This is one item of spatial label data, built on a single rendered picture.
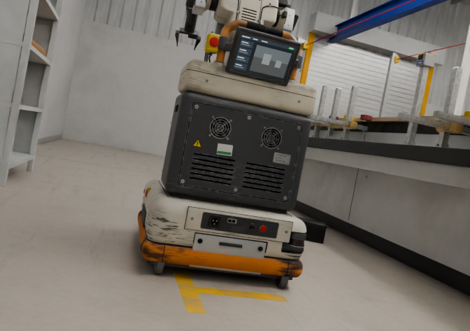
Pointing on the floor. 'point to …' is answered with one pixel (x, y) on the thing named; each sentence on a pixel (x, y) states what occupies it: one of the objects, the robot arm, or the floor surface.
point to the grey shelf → (25, 64)
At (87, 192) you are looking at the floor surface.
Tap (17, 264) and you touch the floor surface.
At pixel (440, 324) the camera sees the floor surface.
